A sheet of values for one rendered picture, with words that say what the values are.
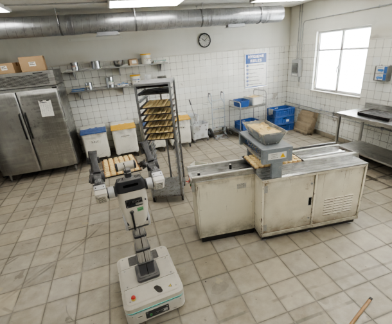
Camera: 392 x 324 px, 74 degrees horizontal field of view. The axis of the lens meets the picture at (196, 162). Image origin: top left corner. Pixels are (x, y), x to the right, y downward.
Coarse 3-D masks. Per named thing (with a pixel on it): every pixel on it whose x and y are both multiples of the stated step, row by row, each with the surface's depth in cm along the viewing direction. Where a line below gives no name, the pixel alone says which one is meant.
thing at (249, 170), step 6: (324, 156) 304; (330, 156) 304; (246, 168) 290; (252, 168) 290; (210, 174) 284; (216, 174) 284; (222, 174) 285; (228, 174) 287; (234, 174) 288; (240, 174) 290; (192, 180) 281; (198, 180) 282; (204, 180) 284
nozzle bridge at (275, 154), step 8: (240, 136) 324; (248, 136) 306; (240, 144) 328; (248, 144) 320; (256, 144) 279; (272, 144) 275; (280, 144) 274; (288, 144) 272; (248, 152) 336; (264, 152) 262; (272, 152) 264; (280, 152) 266; (288, 152) 267; (264, 160) 266; (272, 160) 267; (280, 160) 269; (288, 160) 271; (272, 168) 271; (280, 168) 273; (272, 176) 275; (280, 176) 277
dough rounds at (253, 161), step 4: (244, 156) 318; (248, 156) 317; (252, 156) 317; (292, 156) 307; (248, 160) 307; (252, 160) 306; (256, 160) 304; (260, 160) 303; (292, 160) 296; (296, 160) 296; (300, 160) 295; (252, 164) 296; (256, 164) 299; (260, 164) 295; (268, 164) 292; (284, 164) 293
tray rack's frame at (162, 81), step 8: (144, 80) 379; (152, 80) 368; (160, 80) 359; (168, 80) 349; (144, 88) 397; (160, 96) 404; (176, 104) 407; (176, 112) 412; (168, 152) 441; (168, 160) 446; (176, 176) 459; (184, 176) 456; (168, 184) 432; (176, 184) 430; (160, 192) 410; (168, 192) 408; (176, 192) 406
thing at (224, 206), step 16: (192, 176) 297; (240, 176) 290; (192, 192) 318; (208, 192) 289; (224, 192) 293; (240, 192) 297; (208, 208) 297; (224, 208) 301; (240, 208) 306; (208, 224) 306; (224, 224) 310; (240, 224) 315; (208, 240) 318
